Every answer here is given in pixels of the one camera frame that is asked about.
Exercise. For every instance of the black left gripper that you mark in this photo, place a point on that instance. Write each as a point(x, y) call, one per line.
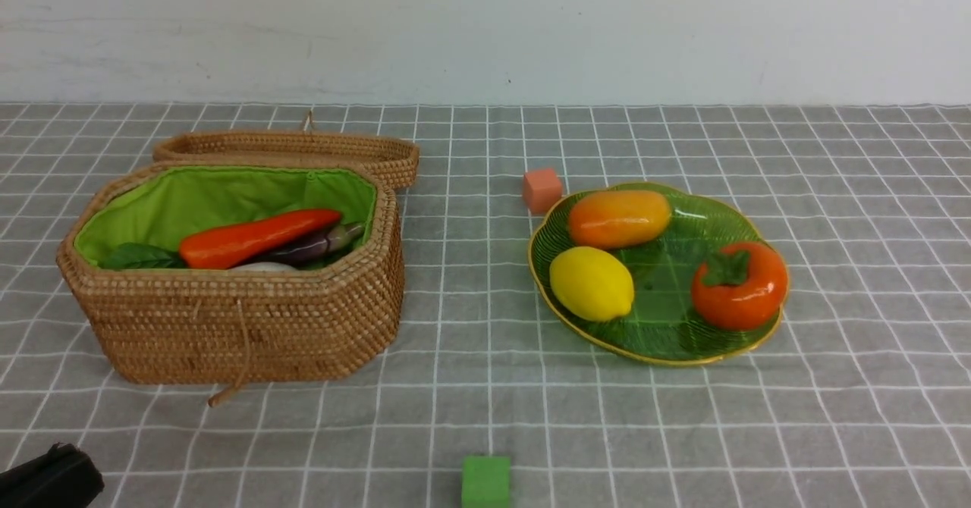
point(62, 477)

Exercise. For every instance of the orange toy carrot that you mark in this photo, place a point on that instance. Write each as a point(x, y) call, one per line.
point(223, 247)

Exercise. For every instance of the white toy radish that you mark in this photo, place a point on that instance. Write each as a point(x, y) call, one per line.
point(265, 266)

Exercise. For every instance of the purple toy eggplant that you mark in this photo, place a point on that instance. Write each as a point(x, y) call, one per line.
point(314, 246)

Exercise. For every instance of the yellow toy lemon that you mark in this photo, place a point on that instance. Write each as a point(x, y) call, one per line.
point(592, 284)

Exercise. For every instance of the orange yellow toy mango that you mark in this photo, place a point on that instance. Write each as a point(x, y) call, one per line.
point(616, 219)

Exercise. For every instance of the orange toy persimmon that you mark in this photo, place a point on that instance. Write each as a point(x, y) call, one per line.
point(740, 287)

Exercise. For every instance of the woven wicker basket green lining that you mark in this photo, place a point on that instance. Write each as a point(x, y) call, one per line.
point(202, 326)

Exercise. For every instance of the green foam cube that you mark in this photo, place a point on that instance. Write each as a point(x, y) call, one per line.
point(486, 482)

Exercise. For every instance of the orange foam cube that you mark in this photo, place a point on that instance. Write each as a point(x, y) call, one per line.
point(542, 189)

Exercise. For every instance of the green glass leaf plate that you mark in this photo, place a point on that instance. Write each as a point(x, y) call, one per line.
point(663, 327)

